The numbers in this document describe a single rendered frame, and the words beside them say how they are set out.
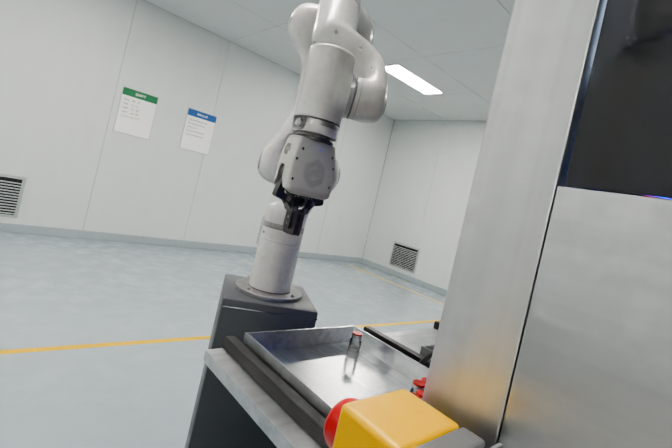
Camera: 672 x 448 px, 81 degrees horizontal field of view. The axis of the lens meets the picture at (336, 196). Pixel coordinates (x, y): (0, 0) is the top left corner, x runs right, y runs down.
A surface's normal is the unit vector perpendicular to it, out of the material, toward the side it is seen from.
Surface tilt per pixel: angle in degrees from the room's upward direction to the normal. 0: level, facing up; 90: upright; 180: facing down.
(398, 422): 0
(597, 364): 90
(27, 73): 90
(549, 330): 90
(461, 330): 90
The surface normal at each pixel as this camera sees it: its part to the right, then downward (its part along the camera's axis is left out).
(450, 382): -0.73, -0.17
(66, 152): 0.65, 0.15
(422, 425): 0.23, -0.97
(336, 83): 0.29, 0.05
